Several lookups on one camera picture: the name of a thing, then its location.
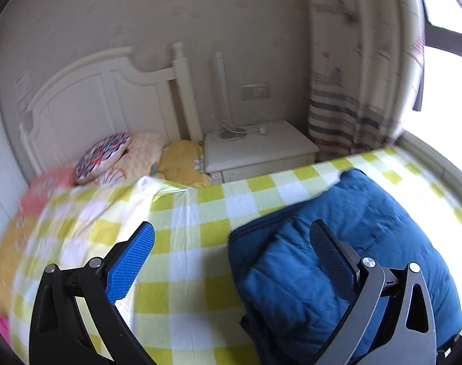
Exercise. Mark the yellow checked bed sheet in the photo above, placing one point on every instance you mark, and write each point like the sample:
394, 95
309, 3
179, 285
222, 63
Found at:
200, 235

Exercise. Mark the peach patterned pillow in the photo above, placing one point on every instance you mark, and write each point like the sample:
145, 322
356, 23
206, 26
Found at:
139, 159

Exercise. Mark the yellow pillow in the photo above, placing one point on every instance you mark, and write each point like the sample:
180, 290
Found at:
181, 159

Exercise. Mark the striped beige curtain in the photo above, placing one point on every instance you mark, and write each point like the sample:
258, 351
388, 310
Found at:
341, 64

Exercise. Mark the white nightstand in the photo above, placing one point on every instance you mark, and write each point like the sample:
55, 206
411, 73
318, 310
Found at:
261, 148

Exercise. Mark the white pole lamp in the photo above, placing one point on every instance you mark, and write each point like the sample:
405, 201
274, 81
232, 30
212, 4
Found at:
222, 91

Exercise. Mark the coral patterned blanket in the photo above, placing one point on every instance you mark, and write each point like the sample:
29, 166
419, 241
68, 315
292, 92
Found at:
44, 184

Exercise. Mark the beige window sill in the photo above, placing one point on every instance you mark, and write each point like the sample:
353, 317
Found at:
428, 152

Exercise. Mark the white wardrobe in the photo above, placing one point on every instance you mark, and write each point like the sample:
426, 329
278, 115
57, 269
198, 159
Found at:
2, 159

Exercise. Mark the round patterned cushion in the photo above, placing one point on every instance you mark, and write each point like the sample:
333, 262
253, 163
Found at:
101, 157

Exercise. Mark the wall socket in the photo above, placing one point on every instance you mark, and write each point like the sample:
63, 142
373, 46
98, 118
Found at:
254, 91

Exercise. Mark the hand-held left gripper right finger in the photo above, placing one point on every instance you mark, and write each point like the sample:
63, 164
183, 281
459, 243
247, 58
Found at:
329, 254

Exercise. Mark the white wooden headboard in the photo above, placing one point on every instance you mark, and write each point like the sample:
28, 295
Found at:
82, 99

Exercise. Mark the dark window frame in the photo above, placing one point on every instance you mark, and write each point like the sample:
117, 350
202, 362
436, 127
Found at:
443, 34

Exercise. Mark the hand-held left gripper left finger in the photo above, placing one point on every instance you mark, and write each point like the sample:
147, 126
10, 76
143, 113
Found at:
132, 262

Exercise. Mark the blue padded jacket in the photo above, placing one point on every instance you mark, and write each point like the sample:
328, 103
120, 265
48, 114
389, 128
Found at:
288, 247

